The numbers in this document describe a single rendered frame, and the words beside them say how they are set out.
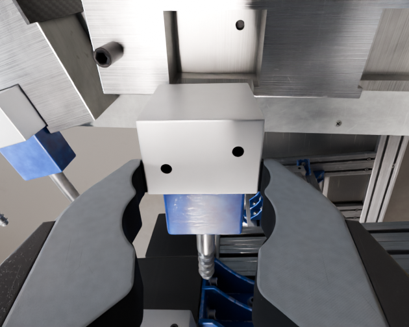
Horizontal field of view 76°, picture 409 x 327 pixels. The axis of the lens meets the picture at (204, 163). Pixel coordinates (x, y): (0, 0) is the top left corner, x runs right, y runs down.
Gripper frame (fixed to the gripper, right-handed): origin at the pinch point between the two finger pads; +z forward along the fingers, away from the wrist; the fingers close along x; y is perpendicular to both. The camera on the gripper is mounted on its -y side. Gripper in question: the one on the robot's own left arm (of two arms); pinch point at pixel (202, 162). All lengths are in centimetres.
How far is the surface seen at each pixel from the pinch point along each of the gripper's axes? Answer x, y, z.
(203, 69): -0.1, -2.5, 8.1
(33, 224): -113, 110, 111
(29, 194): -104, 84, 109
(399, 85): 11.9, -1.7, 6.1
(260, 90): 3.3, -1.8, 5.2
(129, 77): -4.4, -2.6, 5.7
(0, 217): -23.3, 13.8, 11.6
